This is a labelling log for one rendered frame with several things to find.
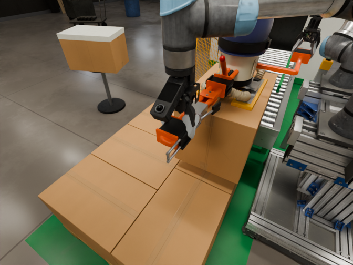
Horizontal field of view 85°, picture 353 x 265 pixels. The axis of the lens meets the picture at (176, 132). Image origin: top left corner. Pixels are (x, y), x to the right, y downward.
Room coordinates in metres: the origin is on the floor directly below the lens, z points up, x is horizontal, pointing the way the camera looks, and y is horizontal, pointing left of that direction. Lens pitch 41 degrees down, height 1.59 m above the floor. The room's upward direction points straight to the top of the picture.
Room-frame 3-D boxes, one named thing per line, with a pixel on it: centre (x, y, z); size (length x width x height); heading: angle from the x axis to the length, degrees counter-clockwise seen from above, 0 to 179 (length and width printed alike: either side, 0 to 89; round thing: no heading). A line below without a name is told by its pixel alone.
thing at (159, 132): (0.44, 0.01, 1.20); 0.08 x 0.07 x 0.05; 149
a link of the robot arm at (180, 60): (0.45, 0.00, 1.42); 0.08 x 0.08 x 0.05
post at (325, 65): (1.55, -1.23, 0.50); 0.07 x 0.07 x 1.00; 59
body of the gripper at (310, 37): (1.05, -0.67, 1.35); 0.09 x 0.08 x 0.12; 149
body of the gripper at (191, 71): (0.46, -0.01, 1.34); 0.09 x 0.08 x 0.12; 149
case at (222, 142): (0.96, -0.31, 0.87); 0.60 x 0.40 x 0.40; 151
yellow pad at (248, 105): (0.90, -0.39, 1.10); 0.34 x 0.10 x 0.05; 149
